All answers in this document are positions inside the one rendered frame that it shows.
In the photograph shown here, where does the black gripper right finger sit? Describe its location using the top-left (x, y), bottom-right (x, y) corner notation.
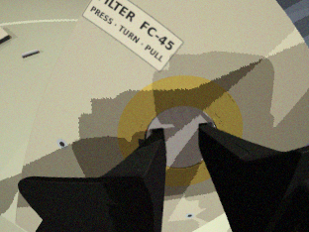
top-left (198, 124), bottom-right (309, 232)

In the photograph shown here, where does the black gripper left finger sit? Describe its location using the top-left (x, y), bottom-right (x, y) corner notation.
top-left (17, 128), bottom-right (166, 232)

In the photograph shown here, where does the beige flat rectangular slab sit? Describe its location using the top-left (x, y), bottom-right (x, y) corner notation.
top-left (0, 28), bottom-right (9, 45)

